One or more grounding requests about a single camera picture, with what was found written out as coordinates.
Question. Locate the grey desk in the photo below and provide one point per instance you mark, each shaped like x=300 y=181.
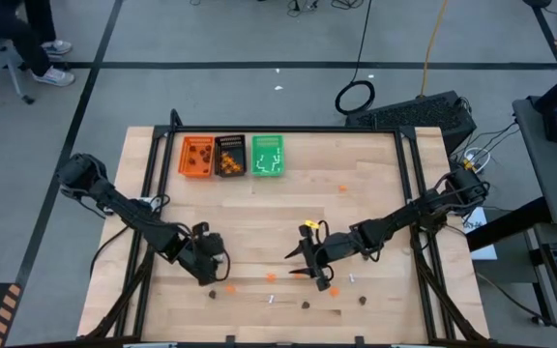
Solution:
x=549 y=169

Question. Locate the white shoe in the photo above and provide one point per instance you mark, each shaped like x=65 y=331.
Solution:
x=57 y=47
x=55 y=77

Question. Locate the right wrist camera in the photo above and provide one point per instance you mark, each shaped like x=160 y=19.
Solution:
x=341 y=244

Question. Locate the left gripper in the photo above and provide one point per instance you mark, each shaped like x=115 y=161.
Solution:
x=198 y=261

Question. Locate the black plastic basket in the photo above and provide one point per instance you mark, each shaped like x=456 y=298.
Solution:
x=219 y=145

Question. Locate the person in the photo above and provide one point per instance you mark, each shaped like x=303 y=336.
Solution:
x=8 y=29

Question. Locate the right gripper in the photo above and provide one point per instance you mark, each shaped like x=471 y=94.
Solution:
x=314 y=261

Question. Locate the orange plastic basket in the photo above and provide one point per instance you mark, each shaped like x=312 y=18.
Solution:
x=196 y=170

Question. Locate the white paper sheet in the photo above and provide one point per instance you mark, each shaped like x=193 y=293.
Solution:
x=481 y=241

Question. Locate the black computer tower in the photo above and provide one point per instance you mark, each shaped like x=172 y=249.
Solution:
x=414 y=113

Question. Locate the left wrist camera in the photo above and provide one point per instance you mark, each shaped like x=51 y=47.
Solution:
x=214 y=242

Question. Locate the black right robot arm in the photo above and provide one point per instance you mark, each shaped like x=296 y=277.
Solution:
x=423 y=208

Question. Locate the yellow tag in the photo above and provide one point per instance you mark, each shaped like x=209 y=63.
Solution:
x=311 y=224

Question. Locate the power strip with plugs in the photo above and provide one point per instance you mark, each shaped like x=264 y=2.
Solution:
x=472 y=162

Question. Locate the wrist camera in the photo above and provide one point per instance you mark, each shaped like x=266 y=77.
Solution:
x=214 y=242
x=341 y=244

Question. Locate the grey office chair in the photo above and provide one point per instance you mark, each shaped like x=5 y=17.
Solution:
x=3 y=63

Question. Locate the green plastic basket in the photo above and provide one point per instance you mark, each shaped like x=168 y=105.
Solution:
x=266 y=144

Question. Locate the black table edge bracket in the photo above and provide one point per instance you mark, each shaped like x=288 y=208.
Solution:
x=356 y=339
x=230 y=339

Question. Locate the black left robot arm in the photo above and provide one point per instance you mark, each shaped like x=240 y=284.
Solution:
x=128 y=212

